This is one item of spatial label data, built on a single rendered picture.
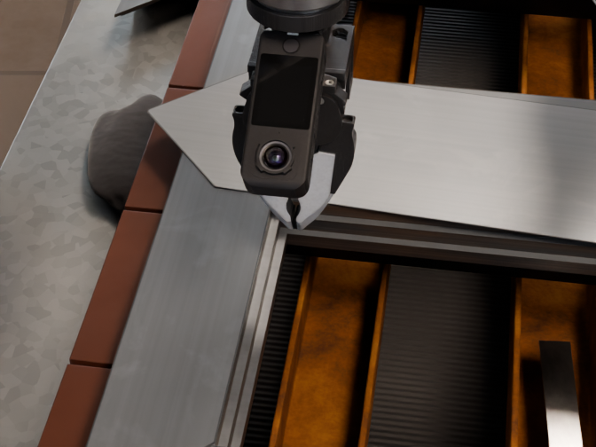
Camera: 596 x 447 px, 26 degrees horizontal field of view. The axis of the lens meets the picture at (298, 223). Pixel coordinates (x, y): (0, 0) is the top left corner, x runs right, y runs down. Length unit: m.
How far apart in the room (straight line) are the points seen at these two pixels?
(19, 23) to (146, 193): 1.76
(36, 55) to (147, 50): 1.21
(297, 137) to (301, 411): 0.37
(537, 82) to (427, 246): 0.48
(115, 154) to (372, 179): 0.36
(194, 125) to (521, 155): 0.30
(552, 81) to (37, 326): 0.67
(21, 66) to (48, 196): 1.38
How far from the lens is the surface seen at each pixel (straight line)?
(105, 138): 1.42
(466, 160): 1.15
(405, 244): 1.11
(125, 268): 1.10
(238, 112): 0.94
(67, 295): 1.29
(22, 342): 1.25
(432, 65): 1.78
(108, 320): 1.06
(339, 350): 1.22
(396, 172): 1.14
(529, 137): 1.19
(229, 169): 1.13
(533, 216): 1.11
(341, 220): 1.11
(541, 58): 1.59
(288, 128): 0.87
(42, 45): 2.82
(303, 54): 0.89
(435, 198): 1.11
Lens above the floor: 1.60
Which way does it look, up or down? 43 degrees down
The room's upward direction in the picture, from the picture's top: straight up
